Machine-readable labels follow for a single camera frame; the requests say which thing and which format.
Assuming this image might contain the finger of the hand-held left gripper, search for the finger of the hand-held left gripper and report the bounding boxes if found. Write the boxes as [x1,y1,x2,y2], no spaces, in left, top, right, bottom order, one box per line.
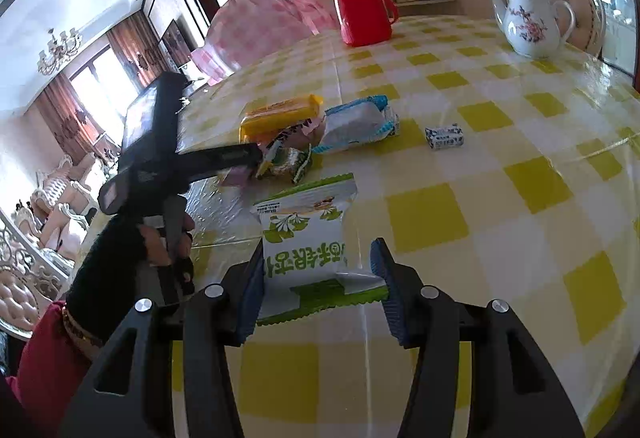
[176,142,264,185]

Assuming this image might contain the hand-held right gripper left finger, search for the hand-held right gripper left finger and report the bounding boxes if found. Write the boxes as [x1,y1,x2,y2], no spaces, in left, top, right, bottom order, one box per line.
[60,243,266,438]

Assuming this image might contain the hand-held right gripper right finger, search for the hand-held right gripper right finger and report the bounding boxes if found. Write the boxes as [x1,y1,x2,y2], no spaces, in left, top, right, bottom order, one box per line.
[369,238,586,438]

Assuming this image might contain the plain pink snack packet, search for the plain pink snack packet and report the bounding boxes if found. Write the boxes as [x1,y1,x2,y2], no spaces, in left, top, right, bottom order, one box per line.
[217,168,257,189]

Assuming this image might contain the yellow snack packet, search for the yellow snack packet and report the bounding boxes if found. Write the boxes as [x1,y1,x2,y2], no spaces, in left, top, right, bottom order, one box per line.
[239,94,322,145]

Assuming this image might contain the green and white snack packet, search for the green and white snack packet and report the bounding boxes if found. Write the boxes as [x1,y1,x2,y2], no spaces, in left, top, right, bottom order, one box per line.
[252,173,389,325]

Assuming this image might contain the pink packet with dark print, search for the pink packet with dark print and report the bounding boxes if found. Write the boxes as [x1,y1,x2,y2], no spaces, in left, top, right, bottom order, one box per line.
[270,117,327,152]

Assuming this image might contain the clear bread packet blue edges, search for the clear bread packet blue edges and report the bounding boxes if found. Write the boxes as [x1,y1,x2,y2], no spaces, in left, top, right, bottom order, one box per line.
[312,95,402,155]

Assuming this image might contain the small white blue candy packet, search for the small white blue candy packet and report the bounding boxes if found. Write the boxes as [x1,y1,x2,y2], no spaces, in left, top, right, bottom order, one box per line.
[425,123,467,152]

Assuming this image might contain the person's left forearm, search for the person's left forearm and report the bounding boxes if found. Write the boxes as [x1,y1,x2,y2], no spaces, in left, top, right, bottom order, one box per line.
[0,300,108,438]

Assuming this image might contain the person's left hand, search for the person's left hand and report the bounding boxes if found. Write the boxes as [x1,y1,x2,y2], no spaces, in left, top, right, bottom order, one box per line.
[65,210,197,345]

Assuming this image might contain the brown patterned curtain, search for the brown patterned curtain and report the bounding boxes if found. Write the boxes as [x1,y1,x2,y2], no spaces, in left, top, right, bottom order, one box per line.
[31,72,122,165]
[106,12,172,89]

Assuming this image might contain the television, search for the television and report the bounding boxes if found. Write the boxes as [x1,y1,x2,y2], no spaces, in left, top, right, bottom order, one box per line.
[160,19,190,68]

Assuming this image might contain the pink ornate sofa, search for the pink ornate sofa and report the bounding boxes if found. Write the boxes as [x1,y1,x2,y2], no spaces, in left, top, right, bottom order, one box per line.
[12,153,102,255]

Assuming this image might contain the chandelier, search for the chandelier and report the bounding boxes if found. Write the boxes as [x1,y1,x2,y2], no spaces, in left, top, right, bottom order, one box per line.
[37,28,83,76]

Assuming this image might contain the pink checked cover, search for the pink checked cover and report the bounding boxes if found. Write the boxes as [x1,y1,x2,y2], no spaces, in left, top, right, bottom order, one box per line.
[190,0,342,87]

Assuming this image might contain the yellow checked tablecloth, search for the yellow checked tablecloth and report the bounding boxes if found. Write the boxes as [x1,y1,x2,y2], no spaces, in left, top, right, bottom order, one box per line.
[80,15,640,438]

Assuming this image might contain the pink tufted ornate chair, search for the pink tufted ornate chair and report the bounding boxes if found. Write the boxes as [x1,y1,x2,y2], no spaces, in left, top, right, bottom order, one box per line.
[0,208,77,345]

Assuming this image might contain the red thermos jug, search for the red thermos jug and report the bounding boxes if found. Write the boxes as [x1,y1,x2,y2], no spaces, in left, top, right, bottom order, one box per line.
[329,0,400,47]

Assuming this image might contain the white floral teapot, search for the white floral teapot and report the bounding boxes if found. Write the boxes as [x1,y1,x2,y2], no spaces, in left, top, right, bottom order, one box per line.
[487,0,577,59]

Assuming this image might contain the beaded bracelet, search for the beaded bracelet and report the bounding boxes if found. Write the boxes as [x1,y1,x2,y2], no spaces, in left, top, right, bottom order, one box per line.
[61,305,105,351]

